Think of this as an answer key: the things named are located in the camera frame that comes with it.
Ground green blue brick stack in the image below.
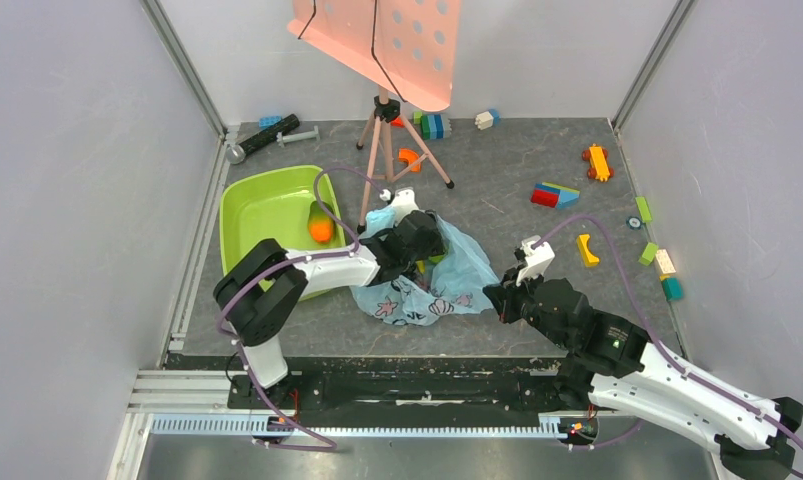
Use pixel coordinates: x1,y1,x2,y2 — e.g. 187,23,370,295
412,111,452,140

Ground orange yellow toy car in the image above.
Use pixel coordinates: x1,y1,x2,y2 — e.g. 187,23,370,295
581,144,615,182

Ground grey plastic syringe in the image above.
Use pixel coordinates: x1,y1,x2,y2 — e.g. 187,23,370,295
276,126,320,147

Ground yellow arch toy block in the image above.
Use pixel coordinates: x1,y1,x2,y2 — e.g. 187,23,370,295
576,233,600,268

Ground green flat brick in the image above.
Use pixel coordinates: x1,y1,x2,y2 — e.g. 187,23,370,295
635,196,653,224

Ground pink perforated board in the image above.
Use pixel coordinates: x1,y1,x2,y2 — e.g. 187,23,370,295
287,0,462,112

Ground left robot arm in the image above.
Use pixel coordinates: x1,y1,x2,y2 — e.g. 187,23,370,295
213,210,445,408

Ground pink tripod stand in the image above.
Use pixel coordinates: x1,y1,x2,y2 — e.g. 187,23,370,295
356,86,455,233

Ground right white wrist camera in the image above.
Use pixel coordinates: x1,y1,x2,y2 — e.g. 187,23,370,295
514,235,555,285

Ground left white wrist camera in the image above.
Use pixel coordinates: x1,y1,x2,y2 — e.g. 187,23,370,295
379,187,419,222

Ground white yellow teal bricks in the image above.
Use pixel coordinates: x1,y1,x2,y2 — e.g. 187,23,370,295
654,249,684,302

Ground orange curved toy piece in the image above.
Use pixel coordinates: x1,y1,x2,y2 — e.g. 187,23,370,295
397,148,425,173

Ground green small brick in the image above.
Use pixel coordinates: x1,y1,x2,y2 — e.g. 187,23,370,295
638,242,659,266

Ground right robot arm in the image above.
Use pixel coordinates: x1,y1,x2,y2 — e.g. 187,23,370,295
483,272,803,479

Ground light blue cartoon plastic bag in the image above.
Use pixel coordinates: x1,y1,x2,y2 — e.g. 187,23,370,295
351,216,498,326

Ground green orange fake mango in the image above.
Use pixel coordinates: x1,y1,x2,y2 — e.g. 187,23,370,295
307,201,336,244

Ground white blue toy brick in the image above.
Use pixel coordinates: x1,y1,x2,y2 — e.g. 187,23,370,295
474,109,500,130

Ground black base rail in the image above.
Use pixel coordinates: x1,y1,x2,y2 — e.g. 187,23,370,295
266,357,590,428

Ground black microphone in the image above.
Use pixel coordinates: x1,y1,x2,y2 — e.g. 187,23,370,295
225,114,300,164

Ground small round blue wheel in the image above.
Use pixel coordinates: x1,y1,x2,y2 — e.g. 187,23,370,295
626,216,643,230

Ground red blue wedge blocks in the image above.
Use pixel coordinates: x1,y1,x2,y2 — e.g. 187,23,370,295
530,182,580,209

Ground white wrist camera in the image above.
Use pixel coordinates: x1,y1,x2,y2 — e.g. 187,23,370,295
514,235,555,285
379,187,419,222

